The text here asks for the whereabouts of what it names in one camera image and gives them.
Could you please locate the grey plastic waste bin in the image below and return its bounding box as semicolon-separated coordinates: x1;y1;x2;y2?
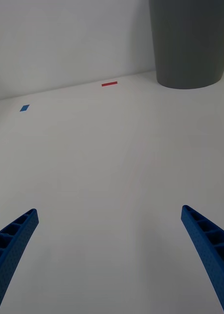
148;0;224;90

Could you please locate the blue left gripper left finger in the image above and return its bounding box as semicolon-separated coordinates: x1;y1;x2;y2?
0;208;40;314

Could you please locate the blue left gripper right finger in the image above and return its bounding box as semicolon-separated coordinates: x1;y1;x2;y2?
180;205;224;314

